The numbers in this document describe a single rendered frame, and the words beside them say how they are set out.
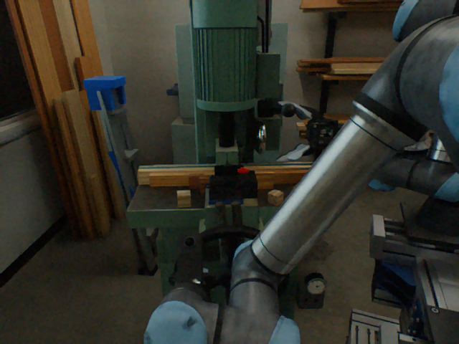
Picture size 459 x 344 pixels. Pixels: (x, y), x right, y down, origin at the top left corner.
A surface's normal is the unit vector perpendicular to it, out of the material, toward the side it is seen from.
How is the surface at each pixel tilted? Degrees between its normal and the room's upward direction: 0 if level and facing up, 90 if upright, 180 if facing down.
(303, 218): 77
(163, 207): 0
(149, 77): 90
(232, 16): 90
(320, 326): 0
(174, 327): 60
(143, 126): 90
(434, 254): 90
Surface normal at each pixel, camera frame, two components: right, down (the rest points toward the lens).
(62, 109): 0.99, -0.01
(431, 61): -0.94, -0.33
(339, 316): -0.01, -0.92
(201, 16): -0.64, 0.31
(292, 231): -0.44, 0.15
